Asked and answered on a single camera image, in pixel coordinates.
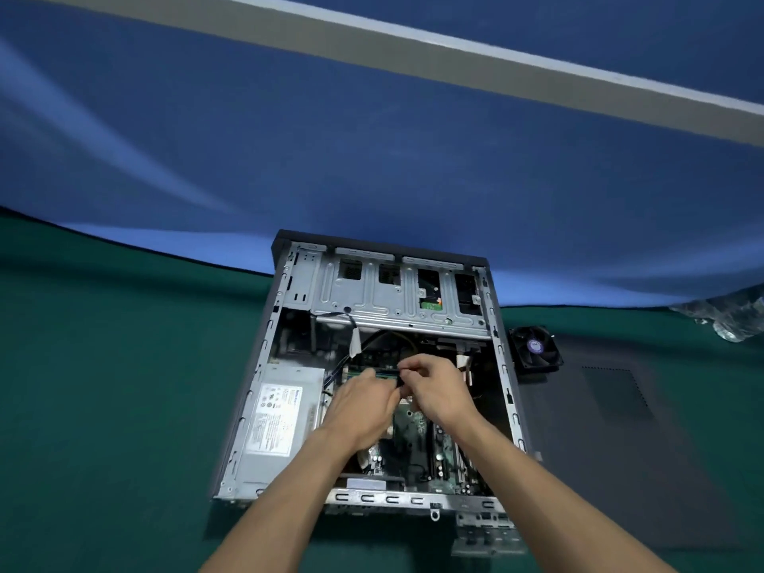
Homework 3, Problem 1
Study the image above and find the person's left hand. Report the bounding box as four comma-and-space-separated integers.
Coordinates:
314, 371, 401, 459

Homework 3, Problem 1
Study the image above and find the person's right hand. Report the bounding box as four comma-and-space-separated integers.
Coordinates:
397, 354, 485, 435

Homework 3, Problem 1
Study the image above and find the person's right forearm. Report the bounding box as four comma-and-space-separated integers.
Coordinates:
433, 411, 678, 573

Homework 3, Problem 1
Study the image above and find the person's left forearm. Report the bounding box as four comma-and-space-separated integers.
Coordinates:
200, 428, 362, 573

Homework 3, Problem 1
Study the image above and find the green motherboard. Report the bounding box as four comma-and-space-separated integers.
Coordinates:
358, 400, 487, 496

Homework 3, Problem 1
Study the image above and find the open grey computer case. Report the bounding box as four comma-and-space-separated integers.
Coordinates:
210, 229, 531, 521

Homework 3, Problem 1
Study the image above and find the silver metal drive cage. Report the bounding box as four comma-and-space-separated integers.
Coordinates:
282, 243, 491, 337

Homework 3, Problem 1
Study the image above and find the silver power supply unit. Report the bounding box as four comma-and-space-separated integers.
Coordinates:
230, 363, 326, 499

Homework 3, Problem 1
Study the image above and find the black cooling fan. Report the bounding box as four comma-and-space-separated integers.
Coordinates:
509, 325, 564, 374

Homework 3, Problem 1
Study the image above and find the black case side panel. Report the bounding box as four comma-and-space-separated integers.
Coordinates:
516, 335, 747, 550

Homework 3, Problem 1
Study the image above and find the blue backdrop cloth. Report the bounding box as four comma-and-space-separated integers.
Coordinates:
0, 0, 764, 310

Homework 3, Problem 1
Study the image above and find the green table cloth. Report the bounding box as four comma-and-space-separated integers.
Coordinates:
0, 205, 764, 573

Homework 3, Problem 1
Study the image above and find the clear plastic bag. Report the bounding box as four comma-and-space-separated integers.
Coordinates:
670, 287, 764, 343

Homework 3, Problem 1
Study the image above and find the black internal cable bundle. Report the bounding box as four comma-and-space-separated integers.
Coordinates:
322, 313, 419, 388

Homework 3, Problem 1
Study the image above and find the grey metal bracket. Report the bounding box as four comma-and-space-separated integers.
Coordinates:
450, 512, 529, 558

